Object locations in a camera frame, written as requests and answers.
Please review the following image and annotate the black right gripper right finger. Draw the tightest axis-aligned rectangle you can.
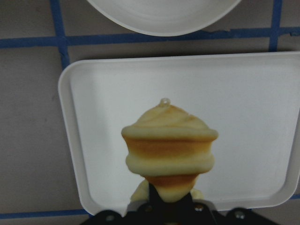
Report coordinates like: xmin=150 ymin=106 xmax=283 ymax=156
xmin=180 ymin=193 xmax=260 ymax=225

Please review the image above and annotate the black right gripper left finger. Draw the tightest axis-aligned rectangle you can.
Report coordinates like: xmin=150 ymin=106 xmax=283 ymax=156
xmin=86 ymin=185 xmax=165 ymax=225

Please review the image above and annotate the cream plate with lemon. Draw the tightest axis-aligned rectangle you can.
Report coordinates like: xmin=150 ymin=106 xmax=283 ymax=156
xmin=89 ymin=0 xmax=240 ymax=37

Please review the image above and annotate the cream rectangular tray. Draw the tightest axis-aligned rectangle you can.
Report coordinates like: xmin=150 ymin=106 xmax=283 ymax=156
xmin=58 ymin=52 xmax=300 ymax=214

